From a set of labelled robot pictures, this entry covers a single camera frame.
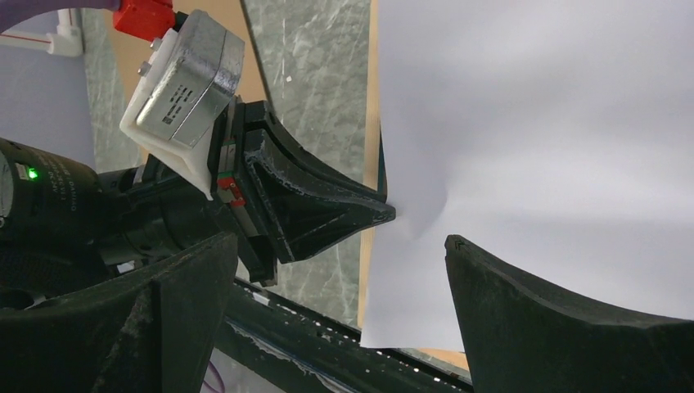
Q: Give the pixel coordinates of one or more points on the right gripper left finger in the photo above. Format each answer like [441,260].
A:
[151,330]

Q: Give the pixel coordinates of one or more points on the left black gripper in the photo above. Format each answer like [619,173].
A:
[308,206]

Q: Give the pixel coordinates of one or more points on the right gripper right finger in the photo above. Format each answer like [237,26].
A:
[522,333]

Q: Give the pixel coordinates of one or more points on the blue wooden picture frame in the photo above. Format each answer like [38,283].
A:
[373,175]

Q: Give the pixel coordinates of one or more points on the landscape photo print board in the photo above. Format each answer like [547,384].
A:
[557,135]

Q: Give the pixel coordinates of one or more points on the brown wooden backing board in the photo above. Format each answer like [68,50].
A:
[217,33]

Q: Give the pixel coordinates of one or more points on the white pvc pipe structure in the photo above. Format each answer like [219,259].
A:
[67,41]

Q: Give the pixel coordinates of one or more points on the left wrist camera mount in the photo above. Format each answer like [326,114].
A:
[173,109]

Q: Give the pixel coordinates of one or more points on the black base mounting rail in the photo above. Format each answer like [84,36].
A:
[269,343]

